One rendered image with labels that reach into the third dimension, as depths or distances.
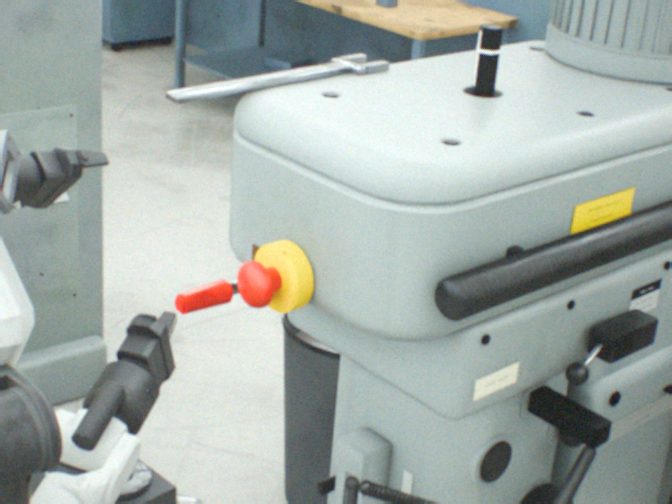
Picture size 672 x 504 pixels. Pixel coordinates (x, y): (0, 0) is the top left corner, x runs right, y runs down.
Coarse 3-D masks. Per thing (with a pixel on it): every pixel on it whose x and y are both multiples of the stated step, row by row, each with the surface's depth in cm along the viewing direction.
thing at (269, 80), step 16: (320, 64) 108; (336, 64) 108; (352, 64) 109; (368, 64) 109; (384, 64) 110; (240, 80) 101; (256, 80) 101; (272, 80) 102; (288, 80) 103; (304, 80) 104; (176, 96) 95; (192, 96) 96; (208, 96) 97
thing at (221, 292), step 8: (224, 280) 106; (200, 288) 105; (208, 288) 105; (216, 288) 105; (224, 288) 106; (232, 288) 107; (176, 296) 104; (184, 296) 103; (192, 296) 104; (200, 296) 104; (208, 296) 105; (216, 296) 105; (224, 296) 106; (232, 296) 106; (176, 304) 104; (184, 304) 103; (192, 304) 103; (200, 304) 104; (208, 304) 105; (216, 304) 105; (184, 312) 104
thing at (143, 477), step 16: (64, 464) 176; (144, 464) 177; (32, 480) 181; (128, 480) 174; (144, 480) 172; (160, 480) 175; (32, 496) 182; (128, 496) 169; (144, 496) 171; (160, 496) 172; (176, 496) 174
